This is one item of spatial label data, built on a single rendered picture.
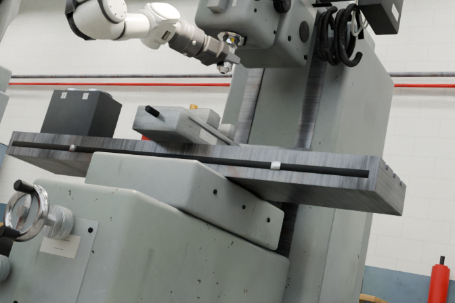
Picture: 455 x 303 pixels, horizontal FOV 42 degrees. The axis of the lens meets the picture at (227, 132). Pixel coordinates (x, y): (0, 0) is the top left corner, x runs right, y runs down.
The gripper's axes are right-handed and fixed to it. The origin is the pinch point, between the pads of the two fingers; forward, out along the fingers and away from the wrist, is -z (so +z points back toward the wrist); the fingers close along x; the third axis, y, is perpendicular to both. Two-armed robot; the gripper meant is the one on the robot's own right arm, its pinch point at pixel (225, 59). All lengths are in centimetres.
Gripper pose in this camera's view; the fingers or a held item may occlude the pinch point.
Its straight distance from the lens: 180.1
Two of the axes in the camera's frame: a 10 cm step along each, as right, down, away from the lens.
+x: -5.6, 1.1, 8.2
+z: -8.0, -3.5, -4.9
